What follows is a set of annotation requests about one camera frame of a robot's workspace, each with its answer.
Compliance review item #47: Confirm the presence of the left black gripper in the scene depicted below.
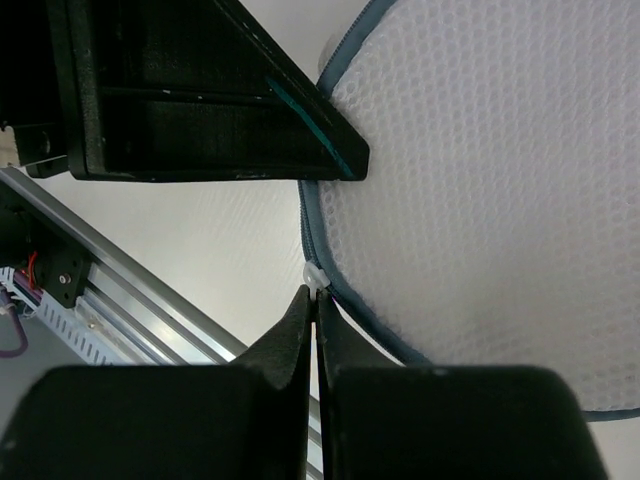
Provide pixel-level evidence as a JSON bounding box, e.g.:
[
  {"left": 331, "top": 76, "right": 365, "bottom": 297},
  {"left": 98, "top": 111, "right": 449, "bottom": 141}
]
[{"left": 1, "top": 1, "right": 68, "bottom": 178}]

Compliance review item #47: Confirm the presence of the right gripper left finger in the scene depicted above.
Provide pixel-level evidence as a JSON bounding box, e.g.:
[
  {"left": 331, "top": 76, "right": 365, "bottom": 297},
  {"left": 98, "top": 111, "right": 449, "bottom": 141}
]
[{"left": 1, "top": 287, "right": 311, "bottom": 479}]

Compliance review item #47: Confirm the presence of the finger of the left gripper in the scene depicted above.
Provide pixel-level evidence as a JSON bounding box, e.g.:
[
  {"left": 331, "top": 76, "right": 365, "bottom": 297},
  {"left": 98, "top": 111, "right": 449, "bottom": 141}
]
[{"left": 46, "top": 1, "right": 369, "bottom": 183}]

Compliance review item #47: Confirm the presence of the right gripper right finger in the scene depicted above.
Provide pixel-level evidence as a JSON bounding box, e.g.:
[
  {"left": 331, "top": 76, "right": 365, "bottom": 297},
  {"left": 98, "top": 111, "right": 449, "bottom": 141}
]
[{"left": 315, "top": 297, "right": 607, "bottom": 479}]

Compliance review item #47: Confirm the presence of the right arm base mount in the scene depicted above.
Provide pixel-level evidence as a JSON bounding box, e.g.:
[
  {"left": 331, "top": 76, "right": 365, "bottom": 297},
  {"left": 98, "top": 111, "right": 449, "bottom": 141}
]
[{"left": 1, "top": 184, "right": 92, "bottom": 309}]

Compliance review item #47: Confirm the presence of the white slotted cable duct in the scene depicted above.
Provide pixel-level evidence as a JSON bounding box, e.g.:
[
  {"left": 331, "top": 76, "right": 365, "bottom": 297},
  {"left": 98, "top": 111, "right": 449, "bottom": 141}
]
[{"left": 1, "top": 267, "right": 127, "bottom": 365}]

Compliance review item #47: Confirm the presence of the aluminium rail front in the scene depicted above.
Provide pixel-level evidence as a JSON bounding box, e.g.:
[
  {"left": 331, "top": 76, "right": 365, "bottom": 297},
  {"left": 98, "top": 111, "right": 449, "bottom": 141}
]
[{"left": 0, "top": 167, "right": 326, "bottom": 480}]

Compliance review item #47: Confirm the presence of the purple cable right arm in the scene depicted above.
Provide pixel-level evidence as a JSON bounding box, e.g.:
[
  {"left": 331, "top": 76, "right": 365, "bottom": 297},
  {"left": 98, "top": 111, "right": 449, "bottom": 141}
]
[{"left": 0, "top": 269, "right": 31, "bottom": 359}]

